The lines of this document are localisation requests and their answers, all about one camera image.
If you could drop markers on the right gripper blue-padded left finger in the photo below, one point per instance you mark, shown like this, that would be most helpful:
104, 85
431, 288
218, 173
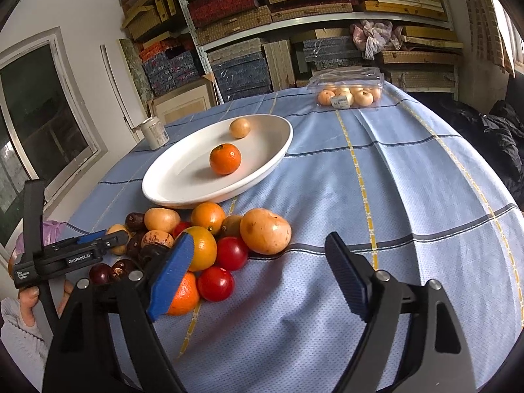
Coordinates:
168, 275

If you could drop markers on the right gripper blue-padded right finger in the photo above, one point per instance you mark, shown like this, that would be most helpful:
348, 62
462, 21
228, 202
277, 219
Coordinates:
353, 274

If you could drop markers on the speckled orange-brown fruit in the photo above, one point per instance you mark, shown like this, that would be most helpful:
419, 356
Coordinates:
157, 237

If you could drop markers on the small red cherry tomato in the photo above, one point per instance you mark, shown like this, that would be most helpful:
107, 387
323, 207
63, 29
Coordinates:
179, 228

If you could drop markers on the orange mandarin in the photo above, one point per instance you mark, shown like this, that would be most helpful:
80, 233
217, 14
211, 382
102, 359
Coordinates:
225, 159
186, 297

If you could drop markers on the dark maroon plum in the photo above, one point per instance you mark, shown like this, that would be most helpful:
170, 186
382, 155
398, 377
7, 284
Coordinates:
134, 246

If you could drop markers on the yellow oblong fruit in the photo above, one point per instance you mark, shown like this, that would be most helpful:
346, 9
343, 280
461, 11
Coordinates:
161, 219

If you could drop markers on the small orange round fruit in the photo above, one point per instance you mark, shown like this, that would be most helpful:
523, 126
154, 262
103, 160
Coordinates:
209, 216

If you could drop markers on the dark purple mangosteen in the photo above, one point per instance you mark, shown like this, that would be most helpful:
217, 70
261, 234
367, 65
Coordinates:
122, 268

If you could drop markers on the small brownish kiwi-like fruit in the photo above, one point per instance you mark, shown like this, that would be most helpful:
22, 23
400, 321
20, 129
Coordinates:
231, 226

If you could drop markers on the large yellow-orange pear-like fruit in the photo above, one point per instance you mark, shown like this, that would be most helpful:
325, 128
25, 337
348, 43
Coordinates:
265, 232

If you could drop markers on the small pale yellow fruit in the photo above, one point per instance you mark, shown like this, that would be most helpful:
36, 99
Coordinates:
239, 128

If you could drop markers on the orange-yellow round persimmon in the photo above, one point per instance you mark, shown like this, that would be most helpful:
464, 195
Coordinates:
205, 248

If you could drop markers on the dark purple plum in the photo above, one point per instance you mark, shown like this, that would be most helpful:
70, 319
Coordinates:
101, 274

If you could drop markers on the person's left hand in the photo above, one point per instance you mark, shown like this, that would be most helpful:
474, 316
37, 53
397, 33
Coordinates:
19, 317

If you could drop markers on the purple plastic bag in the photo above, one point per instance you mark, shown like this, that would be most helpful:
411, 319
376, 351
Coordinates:
51, 233

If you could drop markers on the red cherry tomato front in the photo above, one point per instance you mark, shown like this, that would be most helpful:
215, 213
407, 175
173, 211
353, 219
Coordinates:
215, 284

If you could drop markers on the red cherry tomato middle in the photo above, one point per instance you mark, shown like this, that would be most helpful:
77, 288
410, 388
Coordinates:
232, 253

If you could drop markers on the white oval ceramic plate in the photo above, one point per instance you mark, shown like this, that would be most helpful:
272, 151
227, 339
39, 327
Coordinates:
182, 178

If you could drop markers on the blue checked tablecloth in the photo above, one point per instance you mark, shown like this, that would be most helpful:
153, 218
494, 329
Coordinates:
401, 187

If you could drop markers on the white drink can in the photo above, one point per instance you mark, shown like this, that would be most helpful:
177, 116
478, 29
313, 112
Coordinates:
154, 132

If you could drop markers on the framed picture leaning on shelf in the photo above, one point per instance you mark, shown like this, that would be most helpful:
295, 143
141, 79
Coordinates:
188, 99

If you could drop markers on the clear plastic fruit clamshell box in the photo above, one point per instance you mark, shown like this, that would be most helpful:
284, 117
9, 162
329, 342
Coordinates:
348, 87

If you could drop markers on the dark clothing pile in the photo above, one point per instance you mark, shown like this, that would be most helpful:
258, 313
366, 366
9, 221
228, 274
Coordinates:
498, 138

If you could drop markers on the pink crumpled cloth on shelf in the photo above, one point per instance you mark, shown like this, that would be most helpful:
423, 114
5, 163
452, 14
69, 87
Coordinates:
371, 37

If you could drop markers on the white metal storage shelf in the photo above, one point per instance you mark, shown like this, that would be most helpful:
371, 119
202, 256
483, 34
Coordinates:
314, 17

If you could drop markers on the window with white frame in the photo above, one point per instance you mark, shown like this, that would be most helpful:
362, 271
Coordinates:
46, 131

